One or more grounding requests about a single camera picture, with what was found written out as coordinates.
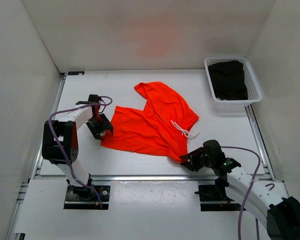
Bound orange shorts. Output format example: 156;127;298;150
100;81;199;163

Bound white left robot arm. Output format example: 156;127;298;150
41;94;114;203

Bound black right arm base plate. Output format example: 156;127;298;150
195;185;241;212

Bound aluminium table edge rail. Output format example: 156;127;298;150
31;69;276;182

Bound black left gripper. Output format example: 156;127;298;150
86;113;114;141

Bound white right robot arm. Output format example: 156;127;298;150
180;140;300;240

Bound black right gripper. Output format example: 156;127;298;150
178;146;215;172

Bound black folded shorts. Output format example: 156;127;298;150
208;60;248;101

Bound white plastic basket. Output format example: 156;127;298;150
204;56;262;112

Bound black corner label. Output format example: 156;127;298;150
67;71;85;76

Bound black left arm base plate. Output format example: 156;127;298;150
63;185;111;210

